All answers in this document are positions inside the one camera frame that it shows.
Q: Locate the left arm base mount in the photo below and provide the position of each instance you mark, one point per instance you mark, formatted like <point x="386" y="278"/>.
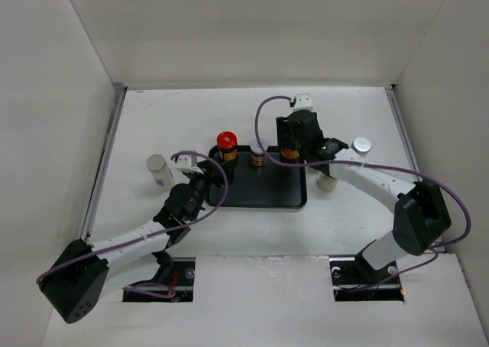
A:
<point x="173" y="283"/>

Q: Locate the silver lid salt canister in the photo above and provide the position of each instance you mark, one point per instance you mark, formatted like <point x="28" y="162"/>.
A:
<point x="160" y="171"/>
<point x="361" y="145"/>

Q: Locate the red lid chili jar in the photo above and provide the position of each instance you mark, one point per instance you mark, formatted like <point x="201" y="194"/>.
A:
<point x="289" y="155"/>

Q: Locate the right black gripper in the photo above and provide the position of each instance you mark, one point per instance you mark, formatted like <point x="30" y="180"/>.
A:
<point x="284" y="128"/>

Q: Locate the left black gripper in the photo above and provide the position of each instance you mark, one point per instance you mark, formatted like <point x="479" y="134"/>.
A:
<point x="218" y="179"/>

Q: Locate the clear lid spice jar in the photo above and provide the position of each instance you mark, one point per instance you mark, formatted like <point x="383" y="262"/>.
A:
<point x="326" y="184"/>

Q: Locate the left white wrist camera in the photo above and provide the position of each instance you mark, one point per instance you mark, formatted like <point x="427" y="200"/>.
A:
<point x="186" y="162"/>

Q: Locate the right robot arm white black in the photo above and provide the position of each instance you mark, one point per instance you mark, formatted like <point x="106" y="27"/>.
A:
<point x="420" y="215"/>

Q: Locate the red lid sauce jar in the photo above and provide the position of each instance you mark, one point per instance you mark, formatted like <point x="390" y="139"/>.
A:
<point x="227" y="143"/>

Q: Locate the right silver lid salt canister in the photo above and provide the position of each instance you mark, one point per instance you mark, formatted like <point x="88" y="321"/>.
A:
<point x="361" y="145"/>

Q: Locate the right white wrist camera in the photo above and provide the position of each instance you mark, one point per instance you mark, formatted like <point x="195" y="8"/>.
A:
<point x="301" y="102"/>

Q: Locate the white lid sauce jar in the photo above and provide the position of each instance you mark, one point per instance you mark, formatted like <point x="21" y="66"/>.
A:
<point x="257" y="153"/>

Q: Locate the left silver lid salt canister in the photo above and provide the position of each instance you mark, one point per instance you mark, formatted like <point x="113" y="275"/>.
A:
<point x="160" y="171"/>

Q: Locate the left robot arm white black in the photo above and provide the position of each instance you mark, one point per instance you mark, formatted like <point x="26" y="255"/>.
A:
<point x="77" y="279"/>

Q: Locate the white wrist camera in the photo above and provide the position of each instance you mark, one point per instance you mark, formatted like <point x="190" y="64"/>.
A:
<point x="186" y="162"/>
<point x="301" y="102"/>

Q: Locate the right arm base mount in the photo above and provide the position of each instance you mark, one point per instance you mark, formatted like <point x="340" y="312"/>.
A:
<point x="354" y="281"/>

